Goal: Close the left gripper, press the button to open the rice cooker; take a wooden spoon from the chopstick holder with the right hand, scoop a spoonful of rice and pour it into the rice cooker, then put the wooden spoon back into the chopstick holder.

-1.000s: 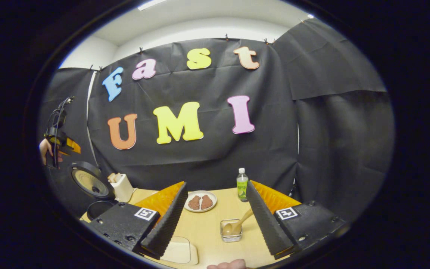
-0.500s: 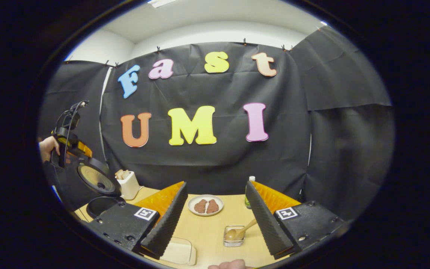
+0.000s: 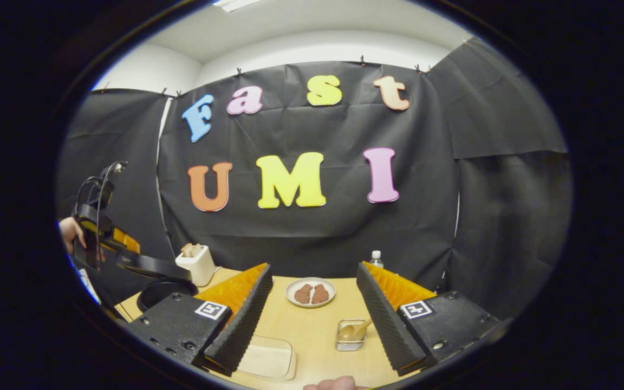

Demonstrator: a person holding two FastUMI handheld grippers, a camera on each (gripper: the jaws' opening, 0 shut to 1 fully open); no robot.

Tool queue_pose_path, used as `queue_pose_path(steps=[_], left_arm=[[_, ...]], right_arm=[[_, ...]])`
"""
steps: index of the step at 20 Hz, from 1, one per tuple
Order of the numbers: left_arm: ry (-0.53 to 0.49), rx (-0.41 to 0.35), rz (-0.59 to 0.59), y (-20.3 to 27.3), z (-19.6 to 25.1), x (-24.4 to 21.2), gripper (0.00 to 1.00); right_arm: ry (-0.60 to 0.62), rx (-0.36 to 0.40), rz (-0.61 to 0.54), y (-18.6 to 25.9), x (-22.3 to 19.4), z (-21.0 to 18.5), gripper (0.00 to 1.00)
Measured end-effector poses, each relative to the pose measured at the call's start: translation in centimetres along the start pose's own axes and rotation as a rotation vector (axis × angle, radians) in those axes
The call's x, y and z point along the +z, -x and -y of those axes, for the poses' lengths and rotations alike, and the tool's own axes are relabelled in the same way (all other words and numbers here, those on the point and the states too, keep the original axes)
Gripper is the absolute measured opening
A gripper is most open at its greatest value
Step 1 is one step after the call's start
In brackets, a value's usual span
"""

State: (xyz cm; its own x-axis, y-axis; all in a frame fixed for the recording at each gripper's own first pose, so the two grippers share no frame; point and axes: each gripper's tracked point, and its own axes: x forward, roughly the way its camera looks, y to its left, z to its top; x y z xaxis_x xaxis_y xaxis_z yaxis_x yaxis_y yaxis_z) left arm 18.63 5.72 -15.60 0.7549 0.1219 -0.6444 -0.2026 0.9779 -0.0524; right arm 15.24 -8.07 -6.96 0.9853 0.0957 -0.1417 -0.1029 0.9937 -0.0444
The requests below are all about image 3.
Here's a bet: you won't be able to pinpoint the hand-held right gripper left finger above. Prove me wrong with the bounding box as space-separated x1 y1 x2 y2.
127 263 274 378

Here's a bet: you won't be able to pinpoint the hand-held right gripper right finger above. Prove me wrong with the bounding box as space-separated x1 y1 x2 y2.
356 261 503 378

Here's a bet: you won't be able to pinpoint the dark grey rice cooker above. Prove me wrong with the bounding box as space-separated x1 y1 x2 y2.
136 278 200 313

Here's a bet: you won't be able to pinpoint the wooden spoon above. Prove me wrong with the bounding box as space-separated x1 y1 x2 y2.
338 320 373 342

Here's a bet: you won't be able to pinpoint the white rice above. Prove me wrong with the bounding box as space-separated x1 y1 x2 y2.
239 341 291 375

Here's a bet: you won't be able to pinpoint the clear wire chopstick holder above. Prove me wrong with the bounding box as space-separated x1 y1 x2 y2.
336 318 368 352

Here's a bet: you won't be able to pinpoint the clear glass tray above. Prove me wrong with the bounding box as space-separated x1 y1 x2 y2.
236 335 297 381

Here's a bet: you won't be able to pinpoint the white toaster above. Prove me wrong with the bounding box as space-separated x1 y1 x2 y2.
175 244 218 288

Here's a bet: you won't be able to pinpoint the white round plate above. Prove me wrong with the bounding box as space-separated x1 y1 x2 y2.
285 277 337 308

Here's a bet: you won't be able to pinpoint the black backdrop cloth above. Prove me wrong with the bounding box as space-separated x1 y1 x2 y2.
57 38 573 320

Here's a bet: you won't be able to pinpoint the wide ceiling light panel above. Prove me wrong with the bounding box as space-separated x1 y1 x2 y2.
212 0 264 12

